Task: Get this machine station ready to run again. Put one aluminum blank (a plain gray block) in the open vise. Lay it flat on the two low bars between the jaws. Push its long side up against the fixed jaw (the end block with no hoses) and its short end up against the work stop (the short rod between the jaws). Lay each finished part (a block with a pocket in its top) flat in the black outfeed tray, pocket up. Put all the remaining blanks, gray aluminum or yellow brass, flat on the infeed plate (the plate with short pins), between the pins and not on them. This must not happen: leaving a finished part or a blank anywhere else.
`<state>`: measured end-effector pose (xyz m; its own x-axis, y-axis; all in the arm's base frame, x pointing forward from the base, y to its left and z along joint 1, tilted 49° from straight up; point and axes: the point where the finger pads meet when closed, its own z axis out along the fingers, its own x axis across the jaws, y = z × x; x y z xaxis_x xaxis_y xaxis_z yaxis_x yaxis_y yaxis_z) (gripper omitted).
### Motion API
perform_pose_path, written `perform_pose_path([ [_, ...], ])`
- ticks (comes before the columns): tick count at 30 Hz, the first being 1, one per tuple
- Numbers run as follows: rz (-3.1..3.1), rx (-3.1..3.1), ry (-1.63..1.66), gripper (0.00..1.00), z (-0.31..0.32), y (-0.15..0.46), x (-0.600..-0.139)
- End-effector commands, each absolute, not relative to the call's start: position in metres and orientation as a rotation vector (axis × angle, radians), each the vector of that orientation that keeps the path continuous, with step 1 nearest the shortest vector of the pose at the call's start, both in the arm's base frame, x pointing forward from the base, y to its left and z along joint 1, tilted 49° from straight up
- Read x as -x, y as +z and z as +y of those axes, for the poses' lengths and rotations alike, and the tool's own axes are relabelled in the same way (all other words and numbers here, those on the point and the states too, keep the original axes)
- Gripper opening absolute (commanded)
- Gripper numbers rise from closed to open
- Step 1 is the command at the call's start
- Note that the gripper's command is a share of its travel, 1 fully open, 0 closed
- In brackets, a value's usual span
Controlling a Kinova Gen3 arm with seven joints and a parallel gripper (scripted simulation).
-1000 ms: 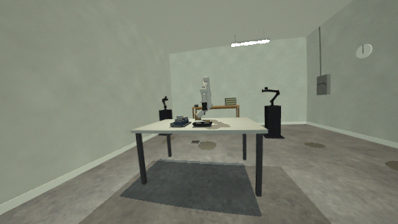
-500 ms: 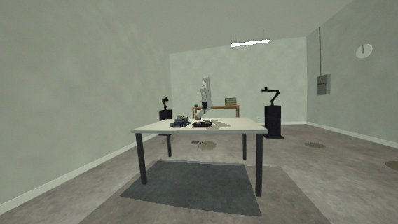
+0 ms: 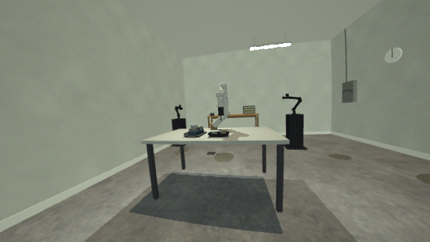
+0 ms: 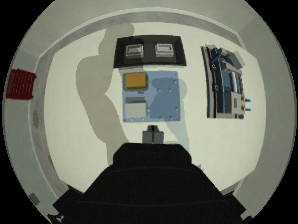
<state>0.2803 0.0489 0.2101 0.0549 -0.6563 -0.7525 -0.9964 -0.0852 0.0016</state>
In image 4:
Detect yellow brass block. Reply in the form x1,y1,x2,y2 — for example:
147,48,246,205
126,73,146,90

